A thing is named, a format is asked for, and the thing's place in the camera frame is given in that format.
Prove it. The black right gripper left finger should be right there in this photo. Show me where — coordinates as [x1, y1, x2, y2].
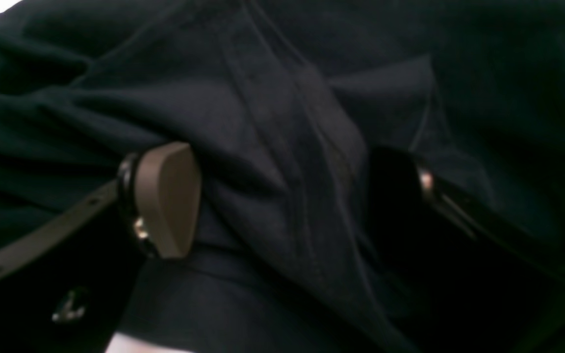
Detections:
[0, 142, 202, 353]

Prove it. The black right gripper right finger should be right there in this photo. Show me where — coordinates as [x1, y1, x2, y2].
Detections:
[368, 147, 565, 353]

